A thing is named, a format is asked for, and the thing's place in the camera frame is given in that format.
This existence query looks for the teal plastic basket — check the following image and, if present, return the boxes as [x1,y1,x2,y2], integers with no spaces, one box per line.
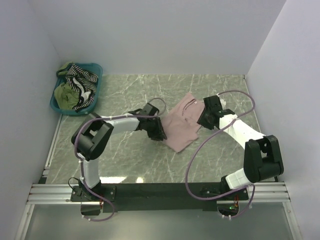
[50,62,103,116]

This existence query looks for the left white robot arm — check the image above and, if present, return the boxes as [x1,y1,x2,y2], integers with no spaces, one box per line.
[71,102,167,201]

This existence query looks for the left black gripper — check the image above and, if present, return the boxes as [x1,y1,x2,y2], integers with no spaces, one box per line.
[144,116,166,141]

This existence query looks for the aluminium rail frame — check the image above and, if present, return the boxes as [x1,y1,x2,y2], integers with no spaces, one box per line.
[15,116,302,240]

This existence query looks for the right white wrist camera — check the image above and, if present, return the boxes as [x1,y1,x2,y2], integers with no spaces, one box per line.
[220,98,227,108]

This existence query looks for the black base beam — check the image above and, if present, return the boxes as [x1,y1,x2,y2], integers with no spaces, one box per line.
[70,182,249,215]

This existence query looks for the black white striped tank top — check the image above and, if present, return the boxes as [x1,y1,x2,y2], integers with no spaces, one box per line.
[65,63,99,112]

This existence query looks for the green tank top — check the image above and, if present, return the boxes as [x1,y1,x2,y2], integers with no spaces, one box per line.
[53,62,79,110]

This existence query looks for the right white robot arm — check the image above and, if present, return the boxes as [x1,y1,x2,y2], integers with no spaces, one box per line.
[197,95,284,200]

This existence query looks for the pink tank top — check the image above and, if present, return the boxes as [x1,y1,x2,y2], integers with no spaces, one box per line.
[161,92,205,153]

